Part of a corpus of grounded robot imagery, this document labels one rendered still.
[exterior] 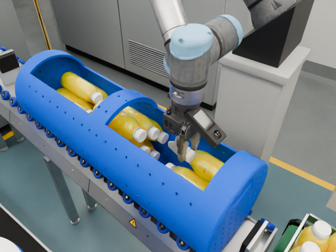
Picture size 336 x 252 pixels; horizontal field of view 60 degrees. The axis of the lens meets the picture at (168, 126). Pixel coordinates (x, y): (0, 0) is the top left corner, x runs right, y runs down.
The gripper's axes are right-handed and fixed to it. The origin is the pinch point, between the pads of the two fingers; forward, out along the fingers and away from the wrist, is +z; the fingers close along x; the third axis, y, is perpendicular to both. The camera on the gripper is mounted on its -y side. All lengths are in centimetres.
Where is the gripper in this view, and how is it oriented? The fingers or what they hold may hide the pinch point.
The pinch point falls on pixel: (189, 155)
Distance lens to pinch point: 85.7
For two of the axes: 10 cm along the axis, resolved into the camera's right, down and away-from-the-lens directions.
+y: -7.5, -4.5, 4.9
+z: -0.1, 7.5, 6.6
